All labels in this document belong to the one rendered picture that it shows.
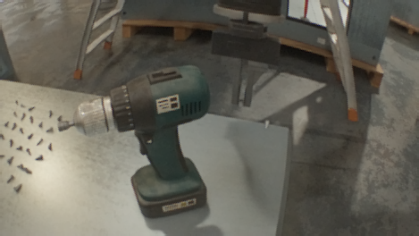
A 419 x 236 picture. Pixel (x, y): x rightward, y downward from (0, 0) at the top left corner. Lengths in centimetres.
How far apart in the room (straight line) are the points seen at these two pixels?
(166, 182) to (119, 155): 17
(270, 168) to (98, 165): 33
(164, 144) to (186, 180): 8
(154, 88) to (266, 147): 32
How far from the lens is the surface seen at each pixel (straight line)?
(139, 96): 31
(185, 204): 44
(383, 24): 245
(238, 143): 57
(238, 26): 46
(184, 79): 32
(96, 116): 31
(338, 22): 162
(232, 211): 47
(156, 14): 263
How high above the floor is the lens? 105
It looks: 40 degrees down
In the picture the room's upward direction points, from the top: 2 degrees clockwise
